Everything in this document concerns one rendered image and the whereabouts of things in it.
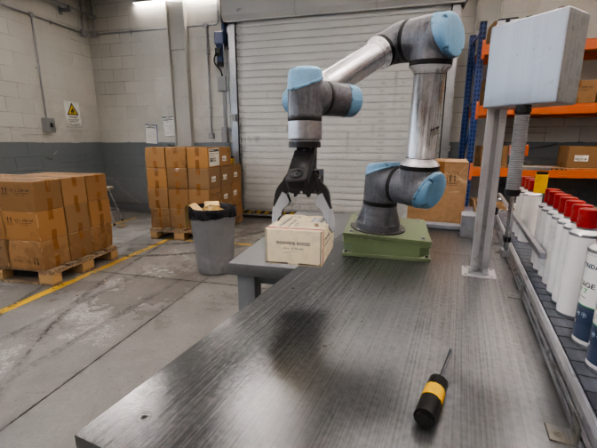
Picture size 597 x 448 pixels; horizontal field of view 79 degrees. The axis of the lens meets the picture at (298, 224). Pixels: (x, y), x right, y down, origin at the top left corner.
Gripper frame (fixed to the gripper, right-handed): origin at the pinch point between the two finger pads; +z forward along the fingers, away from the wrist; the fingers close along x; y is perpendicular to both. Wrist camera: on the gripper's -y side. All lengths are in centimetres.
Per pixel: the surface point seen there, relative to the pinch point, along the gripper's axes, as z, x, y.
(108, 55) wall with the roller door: -170, 449, 476
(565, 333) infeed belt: 13, -50, -12
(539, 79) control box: -34, -50, 17
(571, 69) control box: -35, -56, 17
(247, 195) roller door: 56, 203, 467
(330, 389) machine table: 17.8, -11.6, -29.3
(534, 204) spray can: -1, -63, 49
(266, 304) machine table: 17.4, 7.8, -3.2
